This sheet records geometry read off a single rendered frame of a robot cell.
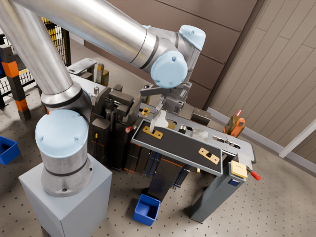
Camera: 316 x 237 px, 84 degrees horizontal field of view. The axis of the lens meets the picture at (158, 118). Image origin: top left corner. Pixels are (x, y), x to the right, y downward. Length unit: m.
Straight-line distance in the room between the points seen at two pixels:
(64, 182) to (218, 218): 0.89
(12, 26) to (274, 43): 2.68
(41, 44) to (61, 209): 0.44
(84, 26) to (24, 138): 1.12
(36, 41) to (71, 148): 0.26
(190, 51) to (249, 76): 2.43
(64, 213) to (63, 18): 0.49
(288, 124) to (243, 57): 1.16
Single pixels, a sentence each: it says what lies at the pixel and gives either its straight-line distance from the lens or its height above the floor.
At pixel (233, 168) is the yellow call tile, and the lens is 0.79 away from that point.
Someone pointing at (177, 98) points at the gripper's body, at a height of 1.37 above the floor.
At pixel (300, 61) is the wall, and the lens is 2.87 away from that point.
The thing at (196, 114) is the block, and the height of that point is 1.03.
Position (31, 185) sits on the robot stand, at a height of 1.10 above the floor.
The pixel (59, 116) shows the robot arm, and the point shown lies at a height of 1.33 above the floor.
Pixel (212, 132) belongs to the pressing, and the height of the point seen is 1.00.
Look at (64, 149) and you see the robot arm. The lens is 0.48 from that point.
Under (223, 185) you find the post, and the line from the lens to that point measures 0.84.
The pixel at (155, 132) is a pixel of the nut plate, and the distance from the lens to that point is 0.74.
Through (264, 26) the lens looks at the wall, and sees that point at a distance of 2.82.
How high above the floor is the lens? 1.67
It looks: 38 degrees down
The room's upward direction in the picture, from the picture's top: 18 degrees clockwise
